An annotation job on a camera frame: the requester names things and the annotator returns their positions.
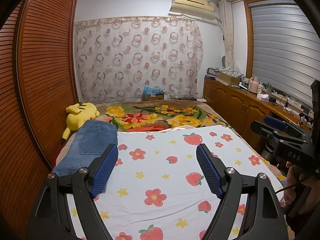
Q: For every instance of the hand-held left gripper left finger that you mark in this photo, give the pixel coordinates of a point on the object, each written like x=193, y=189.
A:
x=105, y=172

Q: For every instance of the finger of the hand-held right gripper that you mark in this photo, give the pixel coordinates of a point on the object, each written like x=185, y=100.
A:
x=275, y=123
x=261, y=128

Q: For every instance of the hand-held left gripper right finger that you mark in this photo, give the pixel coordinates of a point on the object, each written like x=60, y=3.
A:
x=210, y=172

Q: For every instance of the blue denim pants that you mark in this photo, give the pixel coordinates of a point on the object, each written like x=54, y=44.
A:
x=85, y=142

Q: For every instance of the person's right hand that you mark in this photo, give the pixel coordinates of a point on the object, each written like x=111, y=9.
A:
x=291, y=180

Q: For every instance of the pink tissue box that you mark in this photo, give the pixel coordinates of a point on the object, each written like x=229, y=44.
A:
x=263, y=98

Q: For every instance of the white power strip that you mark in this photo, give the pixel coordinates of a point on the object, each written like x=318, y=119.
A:
x=285, y=95

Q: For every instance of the dark horse figurine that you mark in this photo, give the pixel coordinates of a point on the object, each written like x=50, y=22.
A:
x=306, y=118

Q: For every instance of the wooden sideboard cabinet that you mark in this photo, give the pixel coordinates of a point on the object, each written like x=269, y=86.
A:
x=232, y=102

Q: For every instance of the pink thermos jug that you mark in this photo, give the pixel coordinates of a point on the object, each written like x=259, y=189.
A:
x=253, y=86

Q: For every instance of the white strawberry print sheet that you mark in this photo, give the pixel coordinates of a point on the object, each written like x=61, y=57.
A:
x=162, y=175

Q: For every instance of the red cloth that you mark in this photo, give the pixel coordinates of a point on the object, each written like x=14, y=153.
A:
x=54, y=161

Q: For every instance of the open cardboard box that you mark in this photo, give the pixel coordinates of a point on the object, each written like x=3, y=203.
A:
x=228, y=80

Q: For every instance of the yellow plush toy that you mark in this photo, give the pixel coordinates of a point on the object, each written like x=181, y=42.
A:
x=77, y=115

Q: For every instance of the floral blanket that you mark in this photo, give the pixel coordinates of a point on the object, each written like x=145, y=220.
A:
x=150, y=117

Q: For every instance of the grey window blind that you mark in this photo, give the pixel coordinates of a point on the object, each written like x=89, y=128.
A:
x=282, y=50

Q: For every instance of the patterned pouch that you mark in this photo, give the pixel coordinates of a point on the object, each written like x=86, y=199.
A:
x=212, y=72

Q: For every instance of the small desk fan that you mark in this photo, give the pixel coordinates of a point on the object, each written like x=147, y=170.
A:
x=224, y=62

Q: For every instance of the small cardboard box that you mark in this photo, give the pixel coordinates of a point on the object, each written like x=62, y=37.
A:
x=152, y=98

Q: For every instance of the beige tied curtain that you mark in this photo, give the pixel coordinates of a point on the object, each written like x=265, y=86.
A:
x=227, y=30

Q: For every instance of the wooden slatted wardrobe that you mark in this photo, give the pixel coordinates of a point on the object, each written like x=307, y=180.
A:
x=45, y=67

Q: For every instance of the beige air conditioner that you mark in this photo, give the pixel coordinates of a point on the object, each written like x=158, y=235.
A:
x=192, y=2

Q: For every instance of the wooden window frame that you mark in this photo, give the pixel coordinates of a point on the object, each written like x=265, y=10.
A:
x=247, y=42

